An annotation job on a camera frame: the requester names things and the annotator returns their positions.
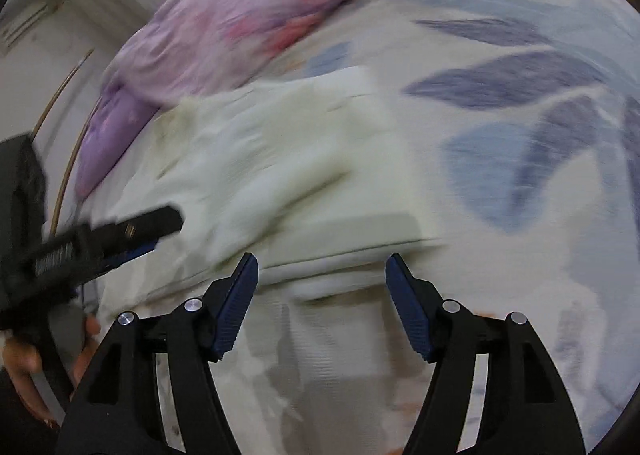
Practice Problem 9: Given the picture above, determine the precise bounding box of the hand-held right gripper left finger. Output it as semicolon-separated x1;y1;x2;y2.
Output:
55;253;259;455

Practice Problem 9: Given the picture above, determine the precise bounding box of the person's left hand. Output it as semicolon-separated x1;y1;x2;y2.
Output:
0;314;103;431

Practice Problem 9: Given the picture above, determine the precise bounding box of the leaf print bed sheet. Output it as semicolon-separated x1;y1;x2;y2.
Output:
75;0;640;455

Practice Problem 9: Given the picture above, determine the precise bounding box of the purple floral quilt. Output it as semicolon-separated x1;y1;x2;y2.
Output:
75;0;463;202

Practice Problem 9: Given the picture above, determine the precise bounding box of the curved wooden rod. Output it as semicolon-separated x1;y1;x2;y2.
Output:
31;49;97;138
51;105;98;236

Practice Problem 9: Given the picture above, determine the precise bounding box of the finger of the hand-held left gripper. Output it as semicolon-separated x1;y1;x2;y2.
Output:
70;205;184;282

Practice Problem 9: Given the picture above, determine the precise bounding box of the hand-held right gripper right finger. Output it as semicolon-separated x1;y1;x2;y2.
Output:
385;253;587;455

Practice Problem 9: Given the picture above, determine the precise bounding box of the cream white garment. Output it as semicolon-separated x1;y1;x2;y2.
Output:
100;66;445;307

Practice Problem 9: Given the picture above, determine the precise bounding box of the white wall air conditioner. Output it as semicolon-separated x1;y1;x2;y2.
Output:
0;1;57;48

